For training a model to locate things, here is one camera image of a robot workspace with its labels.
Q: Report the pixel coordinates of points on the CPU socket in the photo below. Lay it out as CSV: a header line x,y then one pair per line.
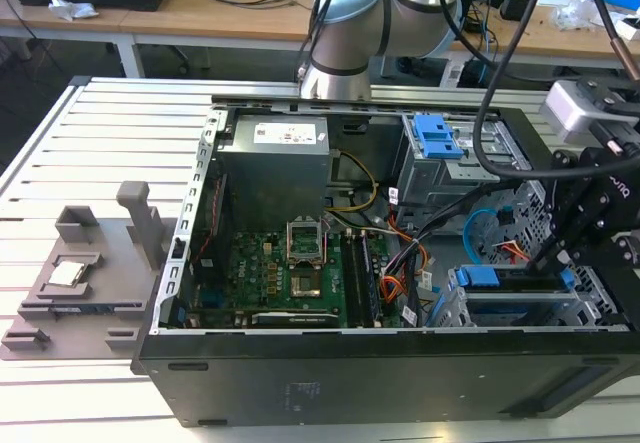
x,y
306,285

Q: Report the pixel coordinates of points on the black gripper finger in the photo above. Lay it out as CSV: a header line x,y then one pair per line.
x,y
610,250
572,203

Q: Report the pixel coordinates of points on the silver CPU chip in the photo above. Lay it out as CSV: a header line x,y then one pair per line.
x,y
66,273

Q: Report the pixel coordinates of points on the metal drive cage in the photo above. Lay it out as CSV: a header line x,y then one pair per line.
x,y
435,178

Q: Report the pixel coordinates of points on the green motherboard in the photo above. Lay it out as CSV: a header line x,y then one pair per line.
x,y
260,268

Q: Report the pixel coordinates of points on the grey power supply unit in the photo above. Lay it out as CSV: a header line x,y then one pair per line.
x,y
275,163

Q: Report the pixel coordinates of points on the grey parts rack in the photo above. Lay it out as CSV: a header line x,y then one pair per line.
x,y
95,283

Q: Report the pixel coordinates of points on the blue empty disk carrier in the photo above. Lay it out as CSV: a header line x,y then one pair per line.
x,y
437,135

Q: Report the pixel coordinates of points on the black RAM stick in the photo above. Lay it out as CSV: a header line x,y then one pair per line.
x,y
372,283

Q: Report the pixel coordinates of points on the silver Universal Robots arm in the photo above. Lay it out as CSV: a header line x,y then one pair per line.
x,y
350,28

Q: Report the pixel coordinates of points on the wooden desk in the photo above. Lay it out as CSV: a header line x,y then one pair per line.
x,y
200,23

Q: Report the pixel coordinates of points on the crumpled white paper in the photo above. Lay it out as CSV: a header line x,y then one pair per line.
x,y
70,7

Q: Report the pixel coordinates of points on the small black device box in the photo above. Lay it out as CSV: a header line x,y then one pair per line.
x,y
514,7

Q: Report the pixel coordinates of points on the hard disk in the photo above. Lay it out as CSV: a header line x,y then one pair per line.
x,y
480,278

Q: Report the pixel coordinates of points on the metal disk bay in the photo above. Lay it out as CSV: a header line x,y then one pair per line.
x,y
590,303

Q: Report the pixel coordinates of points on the clear plastic bag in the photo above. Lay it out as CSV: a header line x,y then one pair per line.
x,y
575,13

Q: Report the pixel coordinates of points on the black graphics card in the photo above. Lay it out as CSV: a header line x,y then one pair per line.
x,y
295,319

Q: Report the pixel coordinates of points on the black open PC case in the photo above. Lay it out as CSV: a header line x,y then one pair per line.
x,y
350,383

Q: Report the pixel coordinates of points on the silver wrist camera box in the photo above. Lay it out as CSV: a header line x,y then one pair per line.
x,y
570,113

